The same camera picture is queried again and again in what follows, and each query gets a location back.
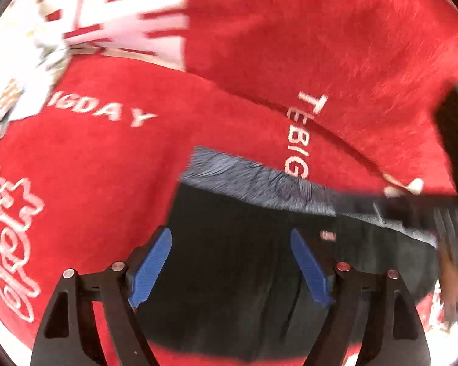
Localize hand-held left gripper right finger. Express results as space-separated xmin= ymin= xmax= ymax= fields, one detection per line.
xmin=290 ymin=228 xmax=432 ymax=366

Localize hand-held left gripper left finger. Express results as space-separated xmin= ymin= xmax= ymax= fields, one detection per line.
xmin=30 ymin=226 xmax=173 ymax=366

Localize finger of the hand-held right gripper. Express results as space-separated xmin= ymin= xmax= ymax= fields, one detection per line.
xmin=334 ymin=192 xmax=458 ymax=233

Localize black pants with grey lining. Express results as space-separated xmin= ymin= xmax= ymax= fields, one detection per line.
xmin=135 ymin=145 xmax=443 ymax=363

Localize red printed blanket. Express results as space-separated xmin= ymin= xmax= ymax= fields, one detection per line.
xmin=0 ymin=0 xmax=458 ymax=366

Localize white floral sheet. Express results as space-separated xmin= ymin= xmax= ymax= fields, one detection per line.
xmin=0 ymin=0 xmax=75 ymax=155

